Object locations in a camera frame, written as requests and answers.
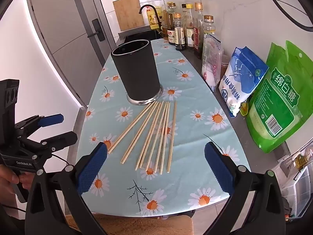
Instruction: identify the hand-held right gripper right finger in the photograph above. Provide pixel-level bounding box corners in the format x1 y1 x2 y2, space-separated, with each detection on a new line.
204 141 286 235

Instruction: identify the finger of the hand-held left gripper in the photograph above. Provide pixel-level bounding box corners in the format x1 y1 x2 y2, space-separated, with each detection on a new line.
18 131 78 157
15 114 64 137

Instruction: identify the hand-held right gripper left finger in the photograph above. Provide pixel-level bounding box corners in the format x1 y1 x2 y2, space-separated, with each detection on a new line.
24 141 108 235

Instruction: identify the bunch of wooden chopsticks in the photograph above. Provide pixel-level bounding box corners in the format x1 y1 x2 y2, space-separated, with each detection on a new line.
108 100 178 175

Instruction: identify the black cylindrical utensil holder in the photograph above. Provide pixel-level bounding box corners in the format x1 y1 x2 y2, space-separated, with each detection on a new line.
111 39 164 106

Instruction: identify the person's left hand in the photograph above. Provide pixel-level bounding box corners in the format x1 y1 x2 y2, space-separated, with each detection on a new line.
0 164 32 194

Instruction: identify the daisy print tablecloth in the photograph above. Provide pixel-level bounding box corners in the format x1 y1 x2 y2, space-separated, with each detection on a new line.
79 39 252 217

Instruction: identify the brown fuzzy stool seat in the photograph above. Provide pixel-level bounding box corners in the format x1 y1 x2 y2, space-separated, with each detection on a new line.
65 213 195 235

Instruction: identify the clear plastic organizer box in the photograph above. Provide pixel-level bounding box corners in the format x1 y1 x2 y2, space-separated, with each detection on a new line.
276 142 313 222

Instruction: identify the green sugar bag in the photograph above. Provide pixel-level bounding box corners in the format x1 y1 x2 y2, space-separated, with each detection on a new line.
246 40 313 154

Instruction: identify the blue and white salt bag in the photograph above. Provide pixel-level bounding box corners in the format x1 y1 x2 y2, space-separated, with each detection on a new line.
218 46 269 117

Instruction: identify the grey door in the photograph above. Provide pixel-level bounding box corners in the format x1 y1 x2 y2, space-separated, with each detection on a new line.
27 0 118 108

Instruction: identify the clear round spice container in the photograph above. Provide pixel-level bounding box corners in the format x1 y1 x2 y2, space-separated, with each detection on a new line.
220 54 232 79

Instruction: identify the clear bag with pink print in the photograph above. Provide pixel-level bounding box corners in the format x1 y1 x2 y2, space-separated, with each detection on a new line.
201 34 224 92

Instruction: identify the black kitchen sink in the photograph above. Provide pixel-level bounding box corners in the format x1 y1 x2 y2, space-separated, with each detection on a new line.
118 26 163 42

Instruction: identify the wooden cutting board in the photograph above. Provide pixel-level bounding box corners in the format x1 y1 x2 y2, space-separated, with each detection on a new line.
112 0 145 32

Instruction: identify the yellow cap vinegar bottle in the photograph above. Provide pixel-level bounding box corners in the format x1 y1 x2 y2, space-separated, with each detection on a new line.
185 4 196 51

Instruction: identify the soy sauce bottle white label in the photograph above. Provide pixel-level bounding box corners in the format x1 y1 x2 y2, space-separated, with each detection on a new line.
167 3 177 46

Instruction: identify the gold cap red label bottle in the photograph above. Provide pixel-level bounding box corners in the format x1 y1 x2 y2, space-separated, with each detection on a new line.
194 2 204 59

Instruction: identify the yellow detergent bottle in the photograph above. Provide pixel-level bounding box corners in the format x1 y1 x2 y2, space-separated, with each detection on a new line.
146 6 160 30

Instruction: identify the black faucet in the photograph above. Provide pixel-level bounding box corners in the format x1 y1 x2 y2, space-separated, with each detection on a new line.
139 4 162 30

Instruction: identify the black cap glass bottle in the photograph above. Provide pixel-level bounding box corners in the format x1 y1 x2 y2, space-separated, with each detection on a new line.
181 4 187 30

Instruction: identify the thin black cable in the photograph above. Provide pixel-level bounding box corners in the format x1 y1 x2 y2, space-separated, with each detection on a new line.
50 154 71 167

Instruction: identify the black door handle lock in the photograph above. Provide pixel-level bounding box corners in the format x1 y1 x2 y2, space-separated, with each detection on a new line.
87 19 106 42

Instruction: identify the thick black cable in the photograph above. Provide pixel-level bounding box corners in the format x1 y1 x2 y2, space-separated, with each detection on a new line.
262 0 313 32

